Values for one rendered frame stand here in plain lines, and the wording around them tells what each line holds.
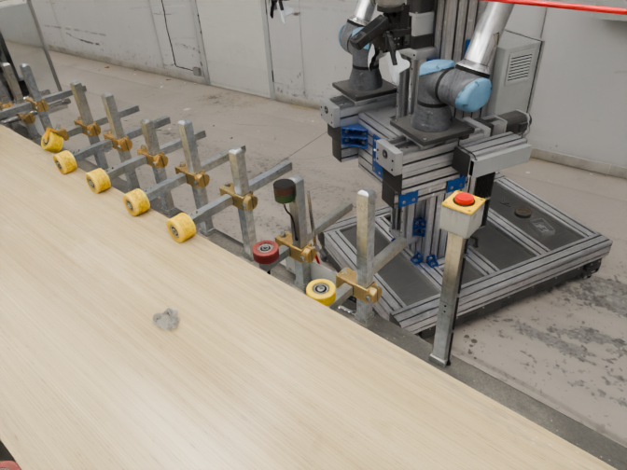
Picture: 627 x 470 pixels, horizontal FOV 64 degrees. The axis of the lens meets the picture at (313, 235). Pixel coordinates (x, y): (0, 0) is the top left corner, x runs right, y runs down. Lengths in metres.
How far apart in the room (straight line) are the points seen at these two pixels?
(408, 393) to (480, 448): 0.18
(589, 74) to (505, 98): 1.65
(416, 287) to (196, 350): 1.39
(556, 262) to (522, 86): 0.89
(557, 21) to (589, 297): 1.83
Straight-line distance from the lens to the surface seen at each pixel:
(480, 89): 1.75
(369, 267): 1.41
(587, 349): 2.65
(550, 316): 2.74
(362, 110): 2.29
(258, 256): 1.49
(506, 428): 1.13
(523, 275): 2.57
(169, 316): 1.35
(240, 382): 1.18
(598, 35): 3.81
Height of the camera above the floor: 1.81
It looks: 36 degrees down
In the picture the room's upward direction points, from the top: 3 degrees counter-clockwise
